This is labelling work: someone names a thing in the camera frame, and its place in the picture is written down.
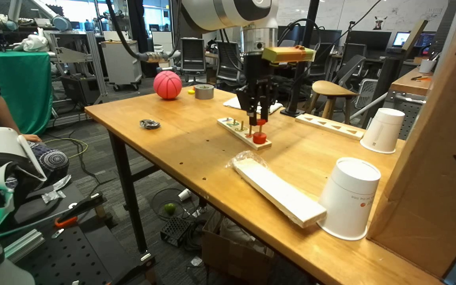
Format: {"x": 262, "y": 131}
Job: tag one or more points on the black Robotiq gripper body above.
{"x": 257, "y": 79}

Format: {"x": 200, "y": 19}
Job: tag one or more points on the white black Franka arm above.
{"x": 222, "y": 12}

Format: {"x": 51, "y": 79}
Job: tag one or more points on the person's bare forearm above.
{"x": 3, "y": 112}

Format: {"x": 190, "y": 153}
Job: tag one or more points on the small yellow object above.
{"x": 190, "y": 90}

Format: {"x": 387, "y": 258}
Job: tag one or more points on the numbered wooden peg board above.
{"x": 236, "y": 128}

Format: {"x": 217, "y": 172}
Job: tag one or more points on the wooden board with holes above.
{"x": 331, "y": 125}

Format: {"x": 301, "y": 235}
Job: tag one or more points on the round wooden stool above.
{"x": 333, "y": 88}

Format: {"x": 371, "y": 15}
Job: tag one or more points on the white wrapped wooden plank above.
{"x": 277, "y": 190}

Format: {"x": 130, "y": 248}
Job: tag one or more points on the pink basketball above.
{"x": 167, "y": 85}

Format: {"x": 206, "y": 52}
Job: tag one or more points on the crumpled foil ball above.
{"x": 149, "y": 123}

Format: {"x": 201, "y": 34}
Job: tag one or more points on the white paper cup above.
{"x": 382, "y": 129}
{"x": 349, "y": 197}

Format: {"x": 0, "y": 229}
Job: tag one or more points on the small green ball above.
{"x": 170, "y": 209}

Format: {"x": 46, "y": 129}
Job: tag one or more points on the white bin cart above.
{"x": 121, "y": 68}

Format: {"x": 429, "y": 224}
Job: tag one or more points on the wooden side desk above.
{"x": 410, "y": 80}

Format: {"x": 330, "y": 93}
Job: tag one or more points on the small lit monitor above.
{"x": 401, "y": 38}

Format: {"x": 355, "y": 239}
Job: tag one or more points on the large cardboard box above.
{"x": 439, "y": 158}

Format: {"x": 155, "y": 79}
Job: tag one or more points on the grey striped roll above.
{"x": 51, "y": 159}

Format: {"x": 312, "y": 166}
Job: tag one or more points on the silver metal hand tool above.
{"x": 56, "y": 188}

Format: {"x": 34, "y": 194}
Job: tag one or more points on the green cloth cover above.
{"x": 24, "y": 88}

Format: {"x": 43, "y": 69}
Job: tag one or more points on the black perforated plate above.
{"x": 75, "y": 253}

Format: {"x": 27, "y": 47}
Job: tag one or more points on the silver aluminium extrusion bar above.
{"x": 22, "y": 245}

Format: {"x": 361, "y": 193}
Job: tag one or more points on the black camera stand pole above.
{"x": 295, "y": 88}

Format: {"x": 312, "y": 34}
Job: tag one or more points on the black table leg frame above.
{"x": 127, "y": 183}

